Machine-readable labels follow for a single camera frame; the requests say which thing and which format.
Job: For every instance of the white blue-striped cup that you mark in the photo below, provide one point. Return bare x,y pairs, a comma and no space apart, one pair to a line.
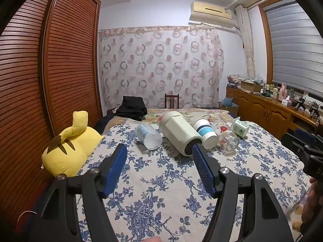
205,132

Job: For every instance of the person's left hand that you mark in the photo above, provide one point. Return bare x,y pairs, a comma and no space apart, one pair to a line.
153,239

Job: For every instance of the wall air conditioner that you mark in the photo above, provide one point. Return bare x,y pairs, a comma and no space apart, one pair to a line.
210,13

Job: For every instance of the blue floral blanket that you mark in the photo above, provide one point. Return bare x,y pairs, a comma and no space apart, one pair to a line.
161,186

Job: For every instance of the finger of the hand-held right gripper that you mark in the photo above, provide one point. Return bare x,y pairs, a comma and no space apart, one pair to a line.
292,141
304,133

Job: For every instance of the frosted plastic cup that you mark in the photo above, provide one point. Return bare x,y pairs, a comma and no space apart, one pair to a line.
149,136

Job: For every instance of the yellow plush toy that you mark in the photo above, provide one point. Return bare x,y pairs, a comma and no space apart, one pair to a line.
70,143

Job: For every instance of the black device on stand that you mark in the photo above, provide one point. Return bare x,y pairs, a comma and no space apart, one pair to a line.
300,103
314,109

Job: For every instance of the grey window blind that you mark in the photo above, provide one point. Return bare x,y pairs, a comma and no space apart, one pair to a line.
295,45

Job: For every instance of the small white green-print cup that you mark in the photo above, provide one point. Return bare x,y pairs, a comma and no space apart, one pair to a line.
239,128

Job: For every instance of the clear glass cup red print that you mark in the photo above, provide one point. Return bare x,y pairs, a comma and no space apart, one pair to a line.
227,137

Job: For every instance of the wooden louvred wardrobe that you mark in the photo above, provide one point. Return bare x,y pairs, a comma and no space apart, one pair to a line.
50,80

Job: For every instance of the black folded clothing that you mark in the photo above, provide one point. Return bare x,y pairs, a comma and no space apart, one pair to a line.
131,107

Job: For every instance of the pink bottle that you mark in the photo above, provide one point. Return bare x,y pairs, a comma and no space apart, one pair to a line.
283,93

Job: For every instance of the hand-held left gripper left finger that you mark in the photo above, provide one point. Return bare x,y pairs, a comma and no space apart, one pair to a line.
116,169

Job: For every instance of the wooden chair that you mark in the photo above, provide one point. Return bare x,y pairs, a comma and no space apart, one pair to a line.
171,101

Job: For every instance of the beige window curtain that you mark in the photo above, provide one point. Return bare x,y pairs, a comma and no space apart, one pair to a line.
247,40

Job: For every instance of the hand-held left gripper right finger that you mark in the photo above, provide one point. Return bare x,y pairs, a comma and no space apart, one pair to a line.
204,171

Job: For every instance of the person's right hand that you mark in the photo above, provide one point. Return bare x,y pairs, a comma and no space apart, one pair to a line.
309,214

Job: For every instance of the wooden sideboard cabinet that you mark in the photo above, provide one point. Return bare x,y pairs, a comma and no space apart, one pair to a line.
262,111

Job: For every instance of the large cream cup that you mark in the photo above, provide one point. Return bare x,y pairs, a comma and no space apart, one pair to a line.
178,132

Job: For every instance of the white tissue box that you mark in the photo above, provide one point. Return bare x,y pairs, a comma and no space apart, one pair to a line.
286,102

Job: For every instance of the cardboard box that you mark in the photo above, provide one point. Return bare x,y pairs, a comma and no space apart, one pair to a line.
251,87

